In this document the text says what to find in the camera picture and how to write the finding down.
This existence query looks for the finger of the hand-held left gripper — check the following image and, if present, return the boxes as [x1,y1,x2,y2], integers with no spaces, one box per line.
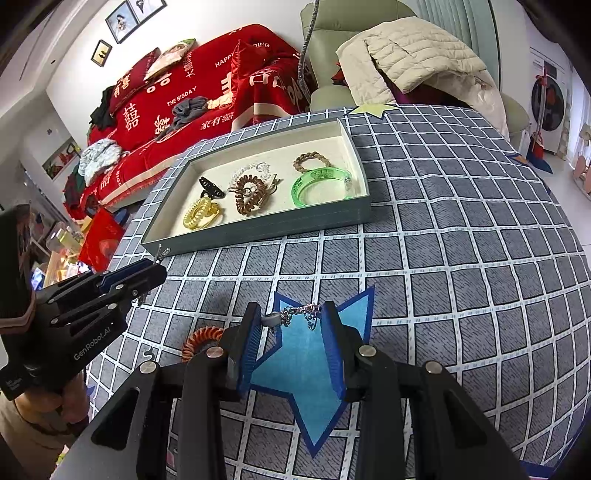
[46,258,160,298]
[50,265,168,325]

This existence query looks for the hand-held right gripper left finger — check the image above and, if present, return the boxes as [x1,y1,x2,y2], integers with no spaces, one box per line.
[60,302,264,480]

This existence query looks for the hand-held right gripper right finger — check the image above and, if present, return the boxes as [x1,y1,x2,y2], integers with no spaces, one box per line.
[321,301,532,480]

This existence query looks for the silver metal hair clip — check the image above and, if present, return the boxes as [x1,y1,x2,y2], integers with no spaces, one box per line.
[263,302,324,331]

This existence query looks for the yellow spiral hair tie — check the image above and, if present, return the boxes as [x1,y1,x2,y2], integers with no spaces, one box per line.
[185,198,225,230]

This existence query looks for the grey-green jewelry tray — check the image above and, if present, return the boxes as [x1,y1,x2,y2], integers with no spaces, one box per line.
[140,117,372,257]

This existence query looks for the black hair claw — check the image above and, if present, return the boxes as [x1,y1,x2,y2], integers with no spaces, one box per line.
[198,175,226,200]

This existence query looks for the brown spiral hair tie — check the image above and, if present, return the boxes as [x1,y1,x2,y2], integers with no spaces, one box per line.
[231,175,269,217]

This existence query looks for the clear bead chain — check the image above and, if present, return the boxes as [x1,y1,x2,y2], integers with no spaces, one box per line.
[228,161,273,184]

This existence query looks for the green translucent bangle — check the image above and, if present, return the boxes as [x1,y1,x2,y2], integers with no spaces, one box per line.
[290,167,354,207]

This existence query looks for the beige braided hair tie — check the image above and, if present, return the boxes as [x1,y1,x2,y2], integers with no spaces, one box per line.
[293,152,334,175]

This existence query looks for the person's left forearm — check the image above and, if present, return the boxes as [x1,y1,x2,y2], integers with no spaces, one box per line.
[0,392,84,480]

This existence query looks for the person's left hand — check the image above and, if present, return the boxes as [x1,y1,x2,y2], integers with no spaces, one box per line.
[55,374,89,435]

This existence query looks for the red bag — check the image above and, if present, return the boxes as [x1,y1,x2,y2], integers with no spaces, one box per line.
[78,208,125,273]

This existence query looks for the white grey knit cloth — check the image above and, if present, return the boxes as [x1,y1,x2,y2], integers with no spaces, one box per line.
[78,138,123,181]

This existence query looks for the grey checked table cloth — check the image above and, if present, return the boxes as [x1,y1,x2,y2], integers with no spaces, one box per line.
[85,104,591,480]

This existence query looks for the dark green clothes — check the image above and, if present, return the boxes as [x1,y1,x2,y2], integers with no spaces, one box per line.
[90,85,116,130]

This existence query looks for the grey crumpled cloth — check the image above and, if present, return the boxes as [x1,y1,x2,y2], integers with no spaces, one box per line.
[154,96,208,139]

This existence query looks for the red printed blanket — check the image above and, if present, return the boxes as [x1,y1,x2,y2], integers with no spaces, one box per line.
[65,23,319,217]

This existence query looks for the printed photo cushion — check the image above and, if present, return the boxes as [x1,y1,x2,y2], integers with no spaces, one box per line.
[143,39,197,81]

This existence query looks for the red satin cushion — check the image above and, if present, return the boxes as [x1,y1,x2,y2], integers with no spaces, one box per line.
[231,39,319,125]

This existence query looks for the row of shoes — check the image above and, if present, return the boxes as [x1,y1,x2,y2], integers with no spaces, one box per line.
[573,129,591,200]

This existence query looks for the beige down jacket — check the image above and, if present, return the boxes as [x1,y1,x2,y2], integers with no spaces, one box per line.
[336,16,502,107]

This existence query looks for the white washing machine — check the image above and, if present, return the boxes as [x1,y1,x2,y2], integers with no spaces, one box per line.
[529,60,570,153]

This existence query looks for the pale green armchair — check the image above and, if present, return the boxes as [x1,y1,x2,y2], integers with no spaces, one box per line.
[300,0,532,144]

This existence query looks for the orange spiral hair tie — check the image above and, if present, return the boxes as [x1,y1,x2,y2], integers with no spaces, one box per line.
[181,327,225,363]

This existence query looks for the large framed wall picture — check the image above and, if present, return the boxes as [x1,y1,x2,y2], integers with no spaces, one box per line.
[105,10,141,44]

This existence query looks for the grey braided cable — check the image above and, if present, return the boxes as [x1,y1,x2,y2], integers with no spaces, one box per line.
[298,0,324,109]

